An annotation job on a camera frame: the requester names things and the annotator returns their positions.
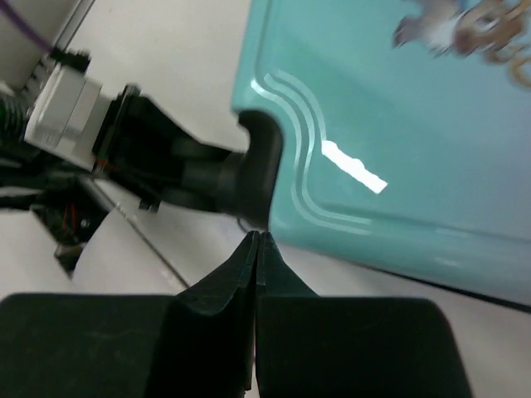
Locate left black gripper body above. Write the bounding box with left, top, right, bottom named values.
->
left=93, top=85, right=250, bottom=215

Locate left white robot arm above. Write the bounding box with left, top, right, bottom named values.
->
left=1, top=74, right=245, bottom=216

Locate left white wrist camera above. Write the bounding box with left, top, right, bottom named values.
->
left=23, top=66, right=112, bottom=172

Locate pink hard-shell suitcase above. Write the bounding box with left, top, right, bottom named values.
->
left=217, top=1, right=530, bottom=311

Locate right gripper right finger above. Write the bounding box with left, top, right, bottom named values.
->
left=256, top=233, right=472, bottom=397

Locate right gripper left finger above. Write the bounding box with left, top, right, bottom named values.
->
left=1, top=232, right=260, bottom=397

